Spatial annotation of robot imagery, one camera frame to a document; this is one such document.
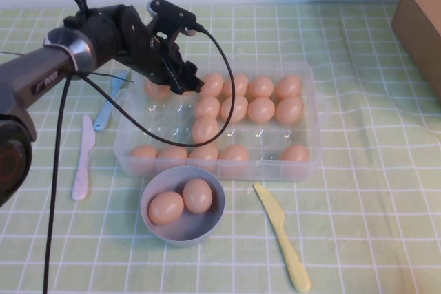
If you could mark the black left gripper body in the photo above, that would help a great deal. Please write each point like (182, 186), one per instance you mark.
(151, 56)

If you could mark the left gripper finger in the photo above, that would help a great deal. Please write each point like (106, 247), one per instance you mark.
(193, 77)
(180, 86)

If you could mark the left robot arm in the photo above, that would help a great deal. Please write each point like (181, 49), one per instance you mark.
(41, 70)

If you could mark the clear plastic egg box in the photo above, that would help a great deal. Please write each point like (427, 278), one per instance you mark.
(165, 125)

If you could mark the brown cardboard box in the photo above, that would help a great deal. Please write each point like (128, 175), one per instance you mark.
(420, 32)

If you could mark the blue plastic fork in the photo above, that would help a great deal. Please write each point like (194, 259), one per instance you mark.
(102, 116)

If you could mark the pink plastic knife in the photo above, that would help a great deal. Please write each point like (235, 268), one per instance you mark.
(82, 170)

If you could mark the grey-blue round bowl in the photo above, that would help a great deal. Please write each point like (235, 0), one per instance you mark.
(193, 228)

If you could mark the yellow plastic knife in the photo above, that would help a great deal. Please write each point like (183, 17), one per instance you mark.
(275, 218)

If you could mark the green checked tablecloth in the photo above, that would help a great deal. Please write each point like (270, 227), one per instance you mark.
(344, 204)

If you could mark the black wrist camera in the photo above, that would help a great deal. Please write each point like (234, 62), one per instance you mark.
(172, 13)

